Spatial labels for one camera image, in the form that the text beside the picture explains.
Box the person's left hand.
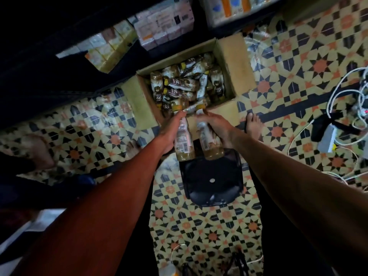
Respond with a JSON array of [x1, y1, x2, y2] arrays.
[[156, 110, 187, 154]]

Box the person's right hand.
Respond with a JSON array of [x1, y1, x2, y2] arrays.
[[194, 111, 238, 148]]

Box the bottle pair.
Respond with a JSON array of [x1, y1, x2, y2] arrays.
[[172, 105, 196, 162], [194, 104, 226, 161]]

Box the pile of bottles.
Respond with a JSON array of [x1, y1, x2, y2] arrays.
[[148, 53, 227, 113]]

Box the brown cardboard box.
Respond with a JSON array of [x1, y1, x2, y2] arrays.
[[121, 33, 258, 141]]

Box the black metal shelf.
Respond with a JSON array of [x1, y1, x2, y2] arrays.
[[0, 0, 288, 130]]

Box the person's right forearm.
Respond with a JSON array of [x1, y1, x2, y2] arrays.
[[227, 128, 368, 256]]

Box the person's left forearm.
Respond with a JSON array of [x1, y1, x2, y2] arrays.
[[11, 141, 173, 276]]

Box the person's right foot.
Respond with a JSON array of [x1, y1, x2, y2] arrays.
[[244, 111, 264, 141]]

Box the black plastic stool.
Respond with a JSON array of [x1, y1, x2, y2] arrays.
[[179, 148, 245, 207]]

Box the tissue packs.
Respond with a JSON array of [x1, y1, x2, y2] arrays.
[[56, 20, 139, 74]]

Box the white power adapter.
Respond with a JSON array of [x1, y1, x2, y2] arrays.
[[318, 123, 339, 154]]

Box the black handheld clamp tool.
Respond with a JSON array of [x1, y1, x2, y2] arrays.
[[310, 112, 363, 143]]

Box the stack of pink white boxes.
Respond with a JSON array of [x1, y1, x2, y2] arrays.
[[133, 0, 195, 51]]

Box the black tripod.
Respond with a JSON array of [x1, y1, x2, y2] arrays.
[[172, 250, 251, 276]]

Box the long white cable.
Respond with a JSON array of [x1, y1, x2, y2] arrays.
[[287, 66, 368, 193]]

